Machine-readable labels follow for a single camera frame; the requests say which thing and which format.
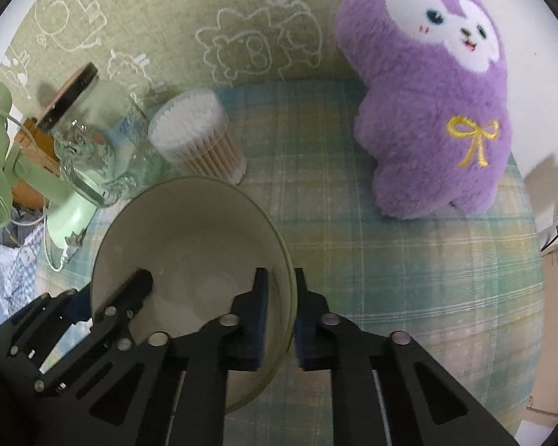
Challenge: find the purple plush toy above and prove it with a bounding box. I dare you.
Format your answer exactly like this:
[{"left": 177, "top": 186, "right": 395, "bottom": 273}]
[{"left": 335, "top": 0, "right": 514, "bottom": 220}]

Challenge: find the beige board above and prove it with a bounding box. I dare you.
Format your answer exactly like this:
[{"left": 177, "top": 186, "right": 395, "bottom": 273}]
[{"left": 523, "top": 260, "right": 558, "bottom": 428}]

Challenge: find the plaid tablecloth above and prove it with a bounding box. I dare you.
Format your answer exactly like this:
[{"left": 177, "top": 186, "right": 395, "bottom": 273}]
[{"left": 35, "top": 79, "right": 547, "bottom": 446}]

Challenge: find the green desk fan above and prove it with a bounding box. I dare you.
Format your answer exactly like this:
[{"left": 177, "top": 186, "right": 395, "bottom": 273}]
[{"left": 0, "top": 81, "right": 98, "bottom": 272}]

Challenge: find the large blue floral ceramic bowl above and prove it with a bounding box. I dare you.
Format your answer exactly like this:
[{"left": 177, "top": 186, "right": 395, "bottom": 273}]
[{"left": 90, "top": 175, "right": 299, "bottom": 414}]

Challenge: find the wooden cabinet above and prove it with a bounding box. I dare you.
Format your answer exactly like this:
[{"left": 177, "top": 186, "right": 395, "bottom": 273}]
[{"left": 12, "top": 118, "right": 63, "bottom": 210}]

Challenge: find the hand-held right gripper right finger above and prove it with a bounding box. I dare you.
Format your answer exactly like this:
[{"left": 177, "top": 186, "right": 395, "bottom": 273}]
[{"left": 294, "top": 267, "right": 519, "bottom": 446}]

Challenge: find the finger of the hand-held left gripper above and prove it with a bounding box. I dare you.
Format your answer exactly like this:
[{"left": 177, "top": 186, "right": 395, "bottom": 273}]
[
  {"left": 32, "top": 268, "right": 155, "bottom": 395},
  {"left": 0, "top": 289, "right": 93, "bottom": 369}
]

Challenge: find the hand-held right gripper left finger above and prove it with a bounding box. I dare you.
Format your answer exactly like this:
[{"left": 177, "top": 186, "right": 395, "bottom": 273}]
[{"left": 51, "top": 267, "right": 271, "bottom": 446}]

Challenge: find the green printed wall cloth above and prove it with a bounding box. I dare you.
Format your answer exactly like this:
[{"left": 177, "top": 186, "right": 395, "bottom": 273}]
[{"left": 0, "top": 0, "right": 354, "bottom": 117}]

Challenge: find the cotton swab container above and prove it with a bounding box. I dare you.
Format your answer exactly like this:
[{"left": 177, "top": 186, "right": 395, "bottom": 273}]
[{"left": 148, "top": 89, "right": 248, "bottom": 185}]

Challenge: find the glass jar with lid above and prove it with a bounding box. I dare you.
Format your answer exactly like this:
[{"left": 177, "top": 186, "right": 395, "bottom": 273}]
[{"left": 36, "top": 62, "right": 152, "bottom": 208}]

